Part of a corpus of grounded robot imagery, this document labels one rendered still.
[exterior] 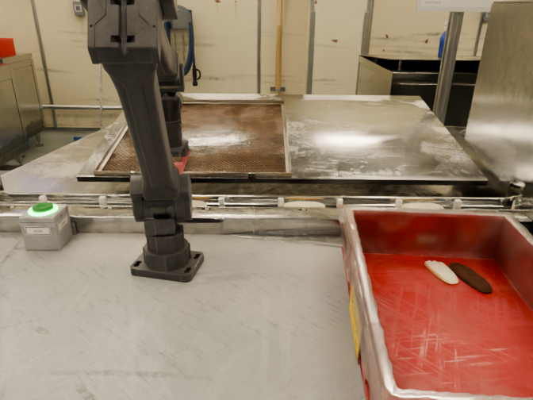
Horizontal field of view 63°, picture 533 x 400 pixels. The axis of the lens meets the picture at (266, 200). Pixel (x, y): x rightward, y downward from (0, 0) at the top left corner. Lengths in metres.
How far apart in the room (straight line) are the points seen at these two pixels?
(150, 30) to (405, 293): 0.59
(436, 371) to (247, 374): 0.26
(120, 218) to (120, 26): 0.54
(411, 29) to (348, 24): 0.75
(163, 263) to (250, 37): 3.96
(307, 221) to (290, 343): 0.34
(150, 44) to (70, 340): 0.45
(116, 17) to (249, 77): 4.17
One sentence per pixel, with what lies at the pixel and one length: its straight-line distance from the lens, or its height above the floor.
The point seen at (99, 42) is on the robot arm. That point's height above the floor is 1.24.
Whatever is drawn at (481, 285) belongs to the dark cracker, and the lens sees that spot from 0.88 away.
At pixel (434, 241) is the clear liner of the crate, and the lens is 0.92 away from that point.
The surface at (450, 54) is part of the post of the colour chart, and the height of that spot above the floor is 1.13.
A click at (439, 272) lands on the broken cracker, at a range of 0.88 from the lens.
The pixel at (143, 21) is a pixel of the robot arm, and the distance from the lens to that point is 0.54.
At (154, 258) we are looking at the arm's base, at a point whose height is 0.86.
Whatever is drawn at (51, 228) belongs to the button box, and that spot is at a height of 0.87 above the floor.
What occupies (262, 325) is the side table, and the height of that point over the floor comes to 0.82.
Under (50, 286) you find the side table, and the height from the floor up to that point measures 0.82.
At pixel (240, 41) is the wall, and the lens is 4.65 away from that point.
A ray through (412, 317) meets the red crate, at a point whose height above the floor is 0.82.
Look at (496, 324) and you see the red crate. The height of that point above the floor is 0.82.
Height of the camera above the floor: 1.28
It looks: 24 degrees down
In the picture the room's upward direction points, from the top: 1 degrees clockwise
